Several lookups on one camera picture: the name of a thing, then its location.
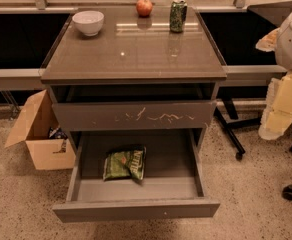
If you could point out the open grey middle drawer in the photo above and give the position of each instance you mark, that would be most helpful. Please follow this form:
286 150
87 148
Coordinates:
171 187

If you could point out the red apple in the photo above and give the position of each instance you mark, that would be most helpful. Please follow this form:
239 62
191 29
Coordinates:
144 8

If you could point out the grey drawer cabinet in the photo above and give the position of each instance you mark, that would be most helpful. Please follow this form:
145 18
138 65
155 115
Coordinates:
135 59

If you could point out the white ceramic bowl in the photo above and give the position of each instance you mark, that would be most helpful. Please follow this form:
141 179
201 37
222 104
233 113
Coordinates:
89 23

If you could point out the grey window ledge rail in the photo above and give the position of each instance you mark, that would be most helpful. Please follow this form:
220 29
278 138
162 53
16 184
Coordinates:
237 76

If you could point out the green jalapeno chip bag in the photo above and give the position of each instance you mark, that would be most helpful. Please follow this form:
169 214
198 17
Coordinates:
125 162

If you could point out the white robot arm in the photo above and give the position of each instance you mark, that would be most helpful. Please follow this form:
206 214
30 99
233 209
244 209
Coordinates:
283 57

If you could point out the scratched grey top drawer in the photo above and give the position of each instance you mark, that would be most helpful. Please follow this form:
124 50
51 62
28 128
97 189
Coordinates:
134 115

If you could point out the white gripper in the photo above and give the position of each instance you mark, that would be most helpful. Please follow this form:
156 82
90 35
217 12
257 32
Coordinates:
278 115

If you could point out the black folding side table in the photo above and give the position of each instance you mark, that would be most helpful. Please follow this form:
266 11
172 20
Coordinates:
275 13

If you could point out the green soda can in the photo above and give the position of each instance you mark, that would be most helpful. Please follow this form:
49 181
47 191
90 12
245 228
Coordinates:
178 12

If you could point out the open cardboard box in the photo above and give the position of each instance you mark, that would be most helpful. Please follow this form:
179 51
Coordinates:
32 127

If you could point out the snack bags in box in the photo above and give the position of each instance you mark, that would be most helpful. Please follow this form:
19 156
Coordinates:
57 133

